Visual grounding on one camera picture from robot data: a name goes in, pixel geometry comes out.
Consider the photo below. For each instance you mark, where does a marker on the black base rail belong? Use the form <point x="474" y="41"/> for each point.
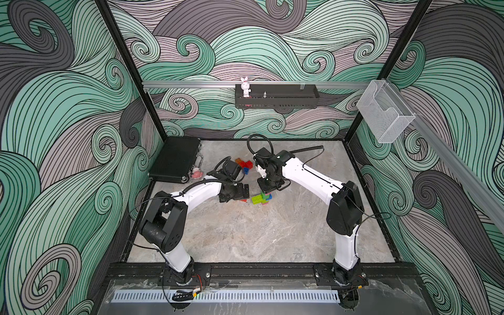
<point x="212" y="274"/>

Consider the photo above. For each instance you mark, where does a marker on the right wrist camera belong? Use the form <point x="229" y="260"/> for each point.
<point x="261" y="171"/>

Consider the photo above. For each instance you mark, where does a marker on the red lego brick back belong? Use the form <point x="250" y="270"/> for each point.
<point x="247" y="164"/>

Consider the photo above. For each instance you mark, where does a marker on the pink small toy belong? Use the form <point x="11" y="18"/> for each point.
<point x="197" y="173"/>

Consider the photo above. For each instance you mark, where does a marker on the horizontal aluminium rail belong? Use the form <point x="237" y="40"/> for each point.
<point x="200" y="84"/>

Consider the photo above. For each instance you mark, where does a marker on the white slotted cable duct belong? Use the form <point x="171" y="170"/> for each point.
<point x="230" y="296"/>

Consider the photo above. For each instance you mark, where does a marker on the right wall aluminium rail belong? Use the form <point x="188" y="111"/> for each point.
<point x="467" y="143"/>

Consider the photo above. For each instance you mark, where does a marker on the white pink bunny figurine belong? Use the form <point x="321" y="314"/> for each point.
<point x="245" y="87"/>

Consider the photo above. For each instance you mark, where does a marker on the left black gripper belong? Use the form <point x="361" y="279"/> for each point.
<point x="240" y="195"/>

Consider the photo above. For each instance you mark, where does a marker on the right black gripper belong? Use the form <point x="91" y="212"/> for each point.
<point x="264" y="188"/>

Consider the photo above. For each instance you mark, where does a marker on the lime long lego brick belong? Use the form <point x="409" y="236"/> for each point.
<point x="257" y="199"/>

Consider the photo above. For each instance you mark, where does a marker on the green lego brick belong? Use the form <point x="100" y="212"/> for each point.
<point x="265" y="195"/>

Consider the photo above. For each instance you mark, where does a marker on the black case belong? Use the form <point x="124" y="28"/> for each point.
<point x="175" y="160"/>

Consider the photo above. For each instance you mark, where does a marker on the black wall shelf tray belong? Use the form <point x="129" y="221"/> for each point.
<point x="277" y="96"/>

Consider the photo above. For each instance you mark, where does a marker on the clear acrylic wall holder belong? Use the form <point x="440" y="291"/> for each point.
<point x="385" y="111"/>

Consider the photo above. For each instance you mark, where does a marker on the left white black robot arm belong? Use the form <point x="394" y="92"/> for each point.
<point x="163" y="224"/>

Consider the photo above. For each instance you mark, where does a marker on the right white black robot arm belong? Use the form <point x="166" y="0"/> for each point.
<point x="316" y="214"/>

